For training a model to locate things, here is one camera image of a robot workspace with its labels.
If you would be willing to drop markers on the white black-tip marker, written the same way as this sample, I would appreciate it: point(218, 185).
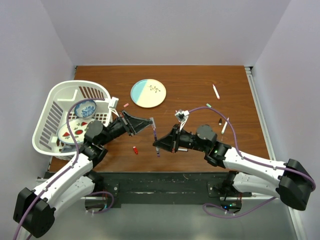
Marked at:
point(225, 126)

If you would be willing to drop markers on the purple pen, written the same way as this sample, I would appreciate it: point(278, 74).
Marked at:
point(155, 135)

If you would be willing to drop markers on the pink marker pen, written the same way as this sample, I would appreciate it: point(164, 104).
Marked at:
point(216, 92)

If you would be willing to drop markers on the watermelon patterned plate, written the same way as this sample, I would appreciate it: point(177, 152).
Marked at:
point(77, 127)

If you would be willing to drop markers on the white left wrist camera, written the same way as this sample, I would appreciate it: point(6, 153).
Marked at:
point(112, 105)

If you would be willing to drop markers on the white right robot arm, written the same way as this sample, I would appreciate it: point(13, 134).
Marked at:
point(288, 181)

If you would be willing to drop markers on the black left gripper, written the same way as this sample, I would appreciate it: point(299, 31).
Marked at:
point(134, 125)

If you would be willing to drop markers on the red pen cap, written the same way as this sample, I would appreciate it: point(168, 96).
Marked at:
point(135, 150)

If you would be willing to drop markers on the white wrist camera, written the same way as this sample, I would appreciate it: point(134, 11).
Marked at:
point(112, 105)
point(182, 117)

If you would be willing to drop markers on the aluminium frame rail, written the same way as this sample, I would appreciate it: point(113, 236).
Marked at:
point(252, 85)

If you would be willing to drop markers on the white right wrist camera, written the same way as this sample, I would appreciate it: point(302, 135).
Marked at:
point(182, 117)

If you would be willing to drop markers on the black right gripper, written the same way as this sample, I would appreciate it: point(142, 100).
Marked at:
point(171, 141)

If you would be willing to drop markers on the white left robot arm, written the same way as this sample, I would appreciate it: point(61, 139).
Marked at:
point(36, 209)

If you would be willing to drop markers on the blue patterned bowl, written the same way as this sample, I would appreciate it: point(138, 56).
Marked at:
point(85, 109)

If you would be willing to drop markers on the cream and teal plate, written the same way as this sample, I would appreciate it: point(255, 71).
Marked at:
point(148, 93)

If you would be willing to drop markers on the white plastic dish basket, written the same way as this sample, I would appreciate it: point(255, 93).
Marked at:
point(56, 112)

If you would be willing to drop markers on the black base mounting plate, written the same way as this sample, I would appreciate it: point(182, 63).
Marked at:
point(163, 188)

